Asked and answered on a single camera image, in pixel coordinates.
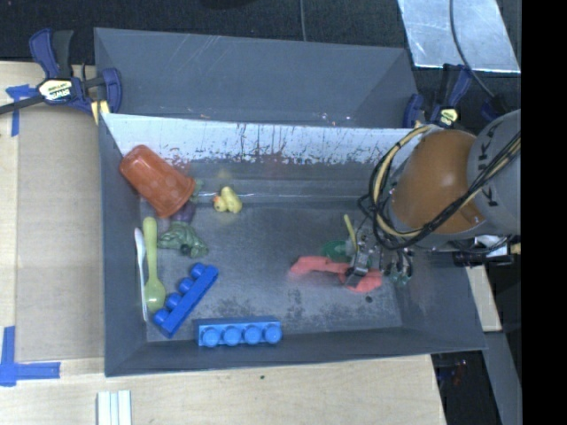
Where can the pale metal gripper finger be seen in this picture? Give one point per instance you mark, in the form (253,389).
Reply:
(350,279)
(362,265)

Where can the thin yellow stick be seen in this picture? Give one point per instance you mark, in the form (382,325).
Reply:
(350,230)

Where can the green round toy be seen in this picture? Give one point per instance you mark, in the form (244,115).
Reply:
(334,250)

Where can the red-orange soft toy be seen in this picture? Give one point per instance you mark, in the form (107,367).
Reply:
(314,266)

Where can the grey metal bin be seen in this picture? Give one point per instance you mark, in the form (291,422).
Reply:
(266,255)

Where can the blue toy brick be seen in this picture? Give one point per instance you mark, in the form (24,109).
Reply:
(239,332)
(188,297)

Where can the yellow rubber duck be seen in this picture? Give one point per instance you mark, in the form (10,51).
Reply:
(229,202)

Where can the green leafy toy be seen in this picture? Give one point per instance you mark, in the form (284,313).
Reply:
(181,237)

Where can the small purple toy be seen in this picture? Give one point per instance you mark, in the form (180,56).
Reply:
(185,213)

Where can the pale green plastic spoon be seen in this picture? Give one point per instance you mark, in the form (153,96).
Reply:
(153,281)

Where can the white plastic spoon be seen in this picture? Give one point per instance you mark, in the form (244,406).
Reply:
(140,255)

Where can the orange plastic cup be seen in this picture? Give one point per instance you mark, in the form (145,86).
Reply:
(157,182)

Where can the pale brown flat board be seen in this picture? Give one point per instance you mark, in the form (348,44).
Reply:
(57,237)

